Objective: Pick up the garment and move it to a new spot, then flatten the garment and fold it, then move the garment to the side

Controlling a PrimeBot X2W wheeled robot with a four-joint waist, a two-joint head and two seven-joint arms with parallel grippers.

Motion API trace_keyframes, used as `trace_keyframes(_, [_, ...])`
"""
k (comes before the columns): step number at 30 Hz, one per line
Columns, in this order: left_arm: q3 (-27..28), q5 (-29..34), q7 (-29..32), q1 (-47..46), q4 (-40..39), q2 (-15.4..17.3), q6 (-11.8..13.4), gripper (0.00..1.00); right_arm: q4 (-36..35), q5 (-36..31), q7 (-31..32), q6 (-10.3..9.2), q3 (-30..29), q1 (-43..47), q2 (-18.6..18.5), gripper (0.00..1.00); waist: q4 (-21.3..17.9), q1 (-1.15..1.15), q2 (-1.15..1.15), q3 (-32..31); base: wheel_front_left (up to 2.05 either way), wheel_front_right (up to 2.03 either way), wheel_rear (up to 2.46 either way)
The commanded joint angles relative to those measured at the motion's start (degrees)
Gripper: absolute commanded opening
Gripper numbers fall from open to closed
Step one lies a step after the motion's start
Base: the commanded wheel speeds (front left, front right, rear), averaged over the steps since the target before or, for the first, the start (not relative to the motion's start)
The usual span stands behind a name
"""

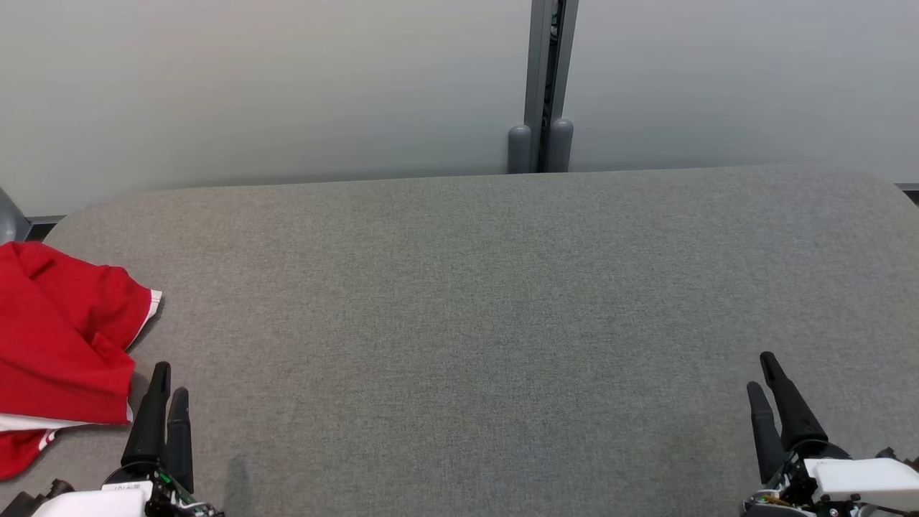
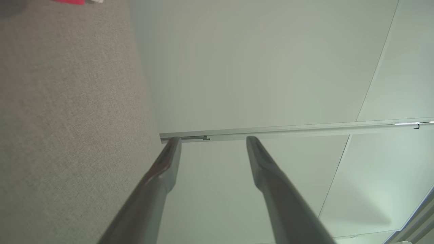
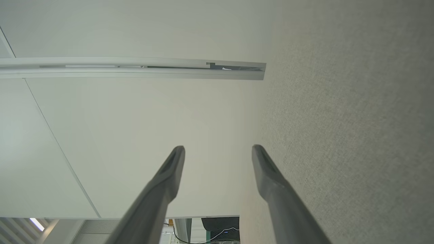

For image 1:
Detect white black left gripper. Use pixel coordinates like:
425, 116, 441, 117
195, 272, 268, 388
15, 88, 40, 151
32, 361, 225, 517

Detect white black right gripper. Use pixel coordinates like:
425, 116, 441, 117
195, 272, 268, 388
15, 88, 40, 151
743, 352, 919, 517

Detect red shorts with white trim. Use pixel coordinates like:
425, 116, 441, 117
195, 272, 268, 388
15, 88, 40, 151
0, 241, 163, 426

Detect grey fabric sofa seat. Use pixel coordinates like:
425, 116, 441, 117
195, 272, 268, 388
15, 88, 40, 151
0, 165, 919, 517

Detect grey metal partition post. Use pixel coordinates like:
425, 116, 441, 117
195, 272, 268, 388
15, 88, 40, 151
508, 0, 579, 175
0, 188, 33, 245

